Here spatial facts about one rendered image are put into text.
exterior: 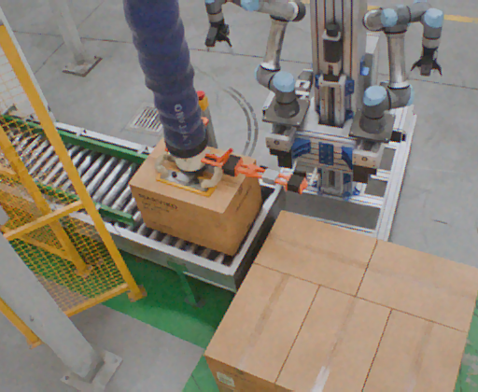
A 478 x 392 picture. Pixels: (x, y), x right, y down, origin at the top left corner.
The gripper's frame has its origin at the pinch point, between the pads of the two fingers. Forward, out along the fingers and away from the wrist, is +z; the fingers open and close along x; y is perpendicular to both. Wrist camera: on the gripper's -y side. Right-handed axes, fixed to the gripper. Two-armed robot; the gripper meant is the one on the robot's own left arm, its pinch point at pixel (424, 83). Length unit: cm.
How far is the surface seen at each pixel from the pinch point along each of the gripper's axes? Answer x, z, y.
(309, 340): 30, 98, -90
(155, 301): 144, 152, -70
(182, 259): 112, 95, -65
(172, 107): 108, 3, -40
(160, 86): 110, -11, -41
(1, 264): 156, 24, -130
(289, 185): 54, 42, -39
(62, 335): 156, 95, -130
